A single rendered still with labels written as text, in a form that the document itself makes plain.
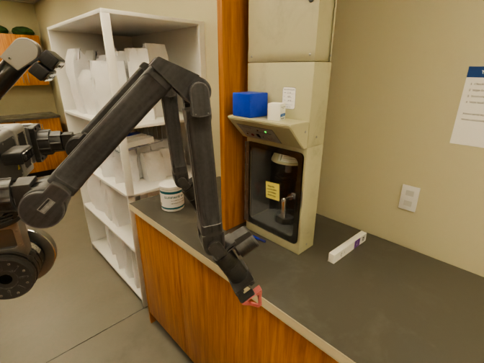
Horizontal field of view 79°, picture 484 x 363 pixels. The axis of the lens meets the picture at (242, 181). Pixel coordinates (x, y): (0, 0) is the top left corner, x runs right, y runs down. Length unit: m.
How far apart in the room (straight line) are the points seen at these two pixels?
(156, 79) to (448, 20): 1.09
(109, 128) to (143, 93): 0.10
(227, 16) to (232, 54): 0.14
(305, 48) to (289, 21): 0.12
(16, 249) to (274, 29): 1.09
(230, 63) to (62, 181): 0.85
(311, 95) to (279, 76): 0.16
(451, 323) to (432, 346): 0.14
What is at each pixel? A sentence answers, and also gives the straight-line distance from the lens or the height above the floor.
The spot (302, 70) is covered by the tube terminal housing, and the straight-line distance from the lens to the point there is 1.13.
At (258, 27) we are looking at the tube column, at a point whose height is 1.84.
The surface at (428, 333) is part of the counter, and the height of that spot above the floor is 0.94.
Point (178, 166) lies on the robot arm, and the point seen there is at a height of 1.33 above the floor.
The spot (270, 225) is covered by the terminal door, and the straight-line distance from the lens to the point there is 1.35.
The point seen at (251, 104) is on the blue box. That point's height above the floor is 1.56.
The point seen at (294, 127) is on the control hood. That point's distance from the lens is 1.05.
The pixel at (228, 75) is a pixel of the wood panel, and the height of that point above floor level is 1.66.
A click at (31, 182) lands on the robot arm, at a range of 0.72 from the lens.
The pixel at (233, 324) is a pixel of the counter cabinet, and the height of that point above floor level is 0.66.
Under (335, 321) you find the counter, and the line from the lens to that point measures 1.08.
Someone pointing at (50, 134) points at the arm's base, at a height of 1.48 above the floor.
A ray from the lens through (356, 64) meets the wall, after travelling 1.51.
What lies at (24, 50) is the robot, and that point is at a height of 1.73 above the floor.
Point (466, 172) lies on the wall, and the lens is 1.41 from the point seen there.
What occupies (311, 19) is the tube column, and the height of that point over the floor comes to 1.84.
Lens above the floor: 1.69
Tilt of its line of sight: 21 degrees down
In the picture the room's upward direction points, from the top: straight up
